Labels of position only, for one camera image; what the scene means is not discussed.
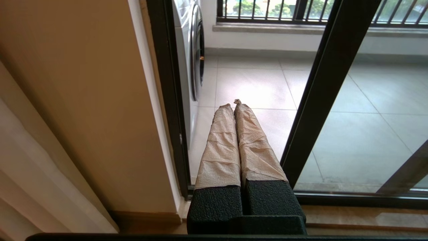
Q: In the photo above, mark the beige curtain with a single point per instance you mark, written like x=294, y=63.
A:
x=26, y=184

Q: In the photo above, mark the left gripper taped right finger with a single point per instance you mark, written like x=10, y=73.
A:
x=260, y=160

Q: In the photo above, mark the dark framed glass door panel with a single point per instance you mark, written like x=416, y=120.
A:
x=406, y=174

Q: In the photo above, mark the black window frame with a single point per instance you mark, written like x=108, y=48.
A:
x=301, y=8

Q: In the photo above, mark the grey stone window sill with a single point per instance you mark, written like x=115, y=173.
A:
x=267, y=28

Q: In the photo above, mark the dark framed sliding glass door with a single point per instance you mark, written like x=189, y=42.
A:
x=331, y=67

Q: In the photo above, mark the black metal balcony railing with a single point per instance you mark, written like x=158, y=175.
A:
x=267, y=20

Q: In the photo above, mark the white front-load washing machine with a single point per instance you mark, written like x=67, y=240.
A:
x=187, y=50

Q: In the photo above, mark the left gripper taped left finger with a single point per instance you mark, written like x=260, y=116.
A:
x=217, y=160

